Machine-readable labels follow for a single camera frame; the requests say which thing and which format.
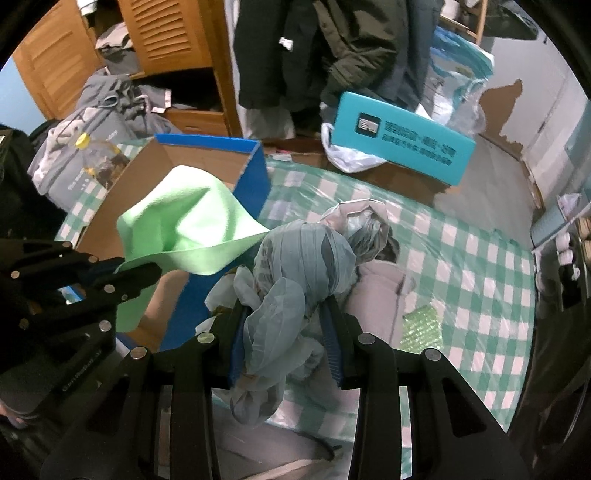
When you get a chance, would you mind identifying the grey printed garment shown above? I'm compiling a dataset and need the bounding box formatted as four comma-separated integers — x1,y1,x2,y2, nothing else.
28,108,134,206

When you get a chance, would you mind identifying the shoe rack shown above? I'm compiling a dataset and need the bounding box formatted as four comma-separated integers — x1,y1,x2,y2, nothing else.
531,194,591,315

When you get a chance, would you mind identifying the green checkered tablecloth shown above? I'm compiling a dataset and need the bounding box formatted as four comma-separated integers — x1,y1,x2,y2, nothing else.
55,138,539,480

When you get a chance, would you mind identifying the blue clear storage bag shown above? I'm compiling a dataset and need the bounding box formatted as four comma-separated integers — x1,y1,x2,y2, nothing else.
431,25,495,125

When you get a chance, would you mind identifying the dark olive jacket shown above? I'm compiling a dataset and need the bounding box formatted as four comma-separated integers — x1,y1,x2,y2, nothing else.
288,0,437,127

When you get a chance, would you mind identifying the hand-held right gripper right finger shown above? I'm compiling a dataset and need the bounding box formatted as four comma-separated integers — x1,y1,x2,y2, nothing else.
321,295,513,480

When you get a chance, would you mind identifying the light blue bin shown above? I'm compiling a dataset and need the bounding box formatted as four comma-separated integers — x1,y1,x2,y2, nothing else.
531,208,575,250

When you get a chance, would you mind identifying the light grey garment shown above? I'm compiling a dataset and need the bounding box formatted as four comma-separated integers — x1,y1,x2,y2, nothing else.
95,21,139,77

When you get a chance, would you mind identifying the person's left hand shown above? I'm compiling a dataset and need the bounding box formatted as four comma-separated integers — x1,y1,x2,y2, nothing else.
0,399,31,431

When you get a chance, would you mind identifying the clear jar with yellow lid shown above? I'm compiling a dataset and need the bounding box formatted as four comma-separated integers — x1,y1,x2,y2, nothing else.
76,133,134,190

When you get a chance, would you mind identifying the blue-sided cardboard box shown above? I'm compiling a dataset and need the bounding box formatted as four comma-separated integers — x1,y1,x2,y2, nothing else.
74,134,273,354

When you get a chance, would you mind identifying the brown flat cardboard box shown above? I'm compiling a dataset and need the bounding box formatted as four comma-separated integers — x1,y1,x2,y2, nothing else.
265,138,444,195

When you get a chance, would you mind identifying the black jacket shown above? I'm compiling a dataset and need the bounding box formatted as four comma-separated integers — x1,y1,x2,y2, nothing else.
233,0,338,112

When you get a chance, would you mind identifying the wooden chair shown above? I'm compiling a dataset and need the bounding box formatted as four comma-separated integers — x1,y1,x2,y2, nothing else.
11,0,243,137

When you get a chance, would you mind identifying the wooden shelf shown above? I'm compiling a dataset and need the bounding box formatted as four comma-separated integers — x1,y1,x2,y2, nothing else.
438,0,489,44

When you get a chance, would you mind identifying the clear plastic bag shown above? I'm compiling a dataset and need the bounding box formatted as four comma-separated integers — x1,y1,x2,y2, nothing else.
318,198,394,265
416,78,489,139

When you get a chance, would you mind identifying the teal printed box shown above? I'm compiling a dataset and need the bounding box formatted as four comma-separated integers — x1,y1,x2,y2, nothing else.
332,91,477,186

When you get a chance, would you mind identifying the white plastic bag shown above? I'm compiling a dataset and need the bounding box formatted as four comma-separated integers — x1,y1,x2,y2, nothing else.
321,122,389,174

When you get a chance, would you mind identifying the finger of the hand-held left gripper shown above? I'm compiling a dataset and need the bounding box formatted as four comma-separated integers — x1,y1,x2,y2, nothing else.
0,240,124,297
27,263,163,334

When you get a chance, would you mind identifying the white hanging garment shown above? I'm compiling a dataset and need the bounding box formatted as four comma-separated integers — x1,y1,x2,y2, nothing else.
238,104,296,140

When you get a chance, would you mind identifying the grey plastic bag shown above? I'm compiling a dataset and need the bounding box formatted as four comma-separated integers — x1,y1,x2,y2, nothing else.
203,219,358,428

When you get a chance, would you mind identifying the dark grey hoodie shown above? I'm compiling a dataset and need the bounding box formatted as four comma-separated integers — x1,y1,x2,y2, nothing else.
78,74,185,134

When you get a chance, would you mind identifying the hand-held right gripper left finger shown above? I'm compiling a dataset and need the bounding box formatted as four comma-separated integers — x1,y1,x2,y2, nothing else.
39,300,252,480

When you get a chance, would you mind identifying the green cloth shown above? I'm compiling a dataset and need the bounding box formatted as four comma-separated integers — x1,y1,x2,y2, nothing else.
115,166,271,333

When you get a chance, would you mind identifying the grey sweatshirt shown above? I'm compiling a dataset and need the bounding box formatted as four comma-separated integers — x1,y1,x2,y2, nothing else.
212,240,419,480

